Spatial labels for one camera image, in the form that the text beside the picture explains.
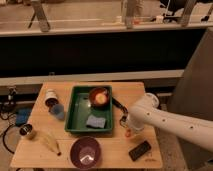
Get black handled measuring scoop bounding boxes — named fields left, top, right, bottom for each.
left=112, top=97, right=129, bottom=128

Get black remote control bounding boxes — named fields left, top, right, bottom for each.
left=128, top=141, right=151, bottom=161

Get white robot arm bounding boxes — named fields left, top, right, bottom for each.
left=126, top=93, right=213, bottom=152

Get blue plastic cup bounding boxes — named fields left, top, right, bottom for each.
left=50, top=104, right=65, bottom=120

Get small metal cup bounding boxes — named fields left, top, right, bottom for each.
left=19, top=124, right=36, bottom=140

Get red bowl with yellow food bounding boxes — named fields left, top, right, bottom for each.
left=89, top=87, right=109, bottom=107

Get green plastic tray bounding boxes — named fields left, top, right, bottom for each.
left=65, top=85, right=114, bottom=134

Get blue-grey sponge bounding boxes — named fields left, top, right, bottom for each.
left=86, top=115, right=106, bottom=128

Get white brown jar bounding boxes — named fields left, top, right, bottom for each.
left=45, top=89, right=59, bottom=107

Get purple plastic bowl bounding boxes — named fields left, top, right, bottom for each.
left=70, top=136, right=101, bottom=170

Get blue cloth on floor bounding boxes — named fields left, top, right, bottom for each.
left=15, top=108, right=32, bottom=126

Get black cables on floor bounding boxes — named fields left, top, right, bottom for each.
left=0, top=85, right=22, bottom=155

